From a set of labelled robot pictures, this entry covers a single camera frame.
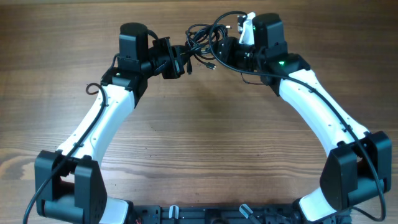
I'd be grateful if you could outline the black USB cable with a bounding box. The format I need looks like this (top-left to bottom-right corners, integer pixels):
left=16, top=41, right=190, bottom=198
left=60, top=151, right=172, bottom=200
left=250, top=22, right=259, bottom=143
left=185, top=23, right=233, bottom=70
left=185, top=24, right=229, bottom=75

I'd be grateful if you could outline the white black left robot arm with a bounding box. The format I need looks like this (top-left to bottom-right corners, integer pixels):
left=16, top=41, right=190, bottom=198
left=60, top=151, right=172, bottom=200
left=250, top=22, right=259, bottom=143
left=29, top=22, right=189, bottom=223

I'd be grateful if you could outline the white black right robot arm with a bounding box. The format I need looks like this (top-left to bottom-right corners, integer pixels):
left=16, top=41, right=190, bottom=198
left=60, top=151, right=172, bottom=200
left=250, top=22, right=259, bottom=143
left=209, top=12, right=392, bottom=223

